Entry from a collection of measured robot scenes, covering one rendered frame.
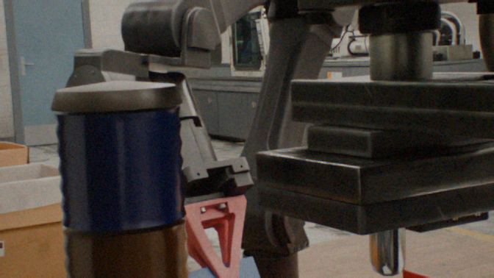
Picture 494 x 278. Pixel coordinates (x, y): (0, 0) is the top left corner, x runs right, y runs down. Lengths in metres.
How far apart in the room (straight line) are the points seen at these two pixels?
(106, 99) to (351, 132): 0.26
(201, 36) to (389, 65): 0.31
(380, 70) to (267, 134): 0.44
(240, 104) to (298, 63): 9.24
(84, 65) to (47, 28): 10.90
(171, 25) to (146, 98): 0.54
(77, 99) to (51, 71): 11.41
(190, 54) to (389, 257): 0.37
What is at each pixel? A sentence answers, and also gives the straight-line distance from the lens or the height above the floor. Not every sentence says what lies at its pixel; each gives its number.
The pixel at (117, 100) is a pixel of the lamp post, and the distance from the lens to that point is 0.25.
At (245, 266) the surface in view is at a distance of 0.78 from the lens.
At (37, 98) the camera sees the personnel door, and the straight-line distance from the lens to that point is 11.61.
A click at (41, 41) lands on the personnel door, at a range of 11.63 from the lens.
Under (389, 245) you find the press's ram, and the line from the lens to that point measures 0.48.
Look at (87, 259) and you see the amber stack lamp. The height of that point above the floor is 1.15.
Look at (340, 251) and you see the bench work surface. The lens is 1.27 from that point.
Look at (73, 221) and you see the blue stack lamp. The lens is 0.26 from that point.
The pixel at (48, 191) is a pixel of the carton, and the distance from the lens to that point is 4.02.
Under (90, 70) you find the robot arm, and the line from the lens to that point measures 0.75.
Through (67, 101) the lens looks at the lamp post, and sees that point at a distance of 0.25.
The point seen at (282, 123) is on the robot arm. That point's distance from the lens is 0.94.
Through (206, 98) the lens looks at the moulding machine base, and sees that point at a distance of 11.00.
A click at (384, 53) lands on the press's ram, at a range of 0.51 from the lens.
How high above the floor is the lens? 1.21
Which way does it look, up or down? 7 degrees down
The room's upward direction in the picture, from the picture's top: 3 degrees counter-clockwise
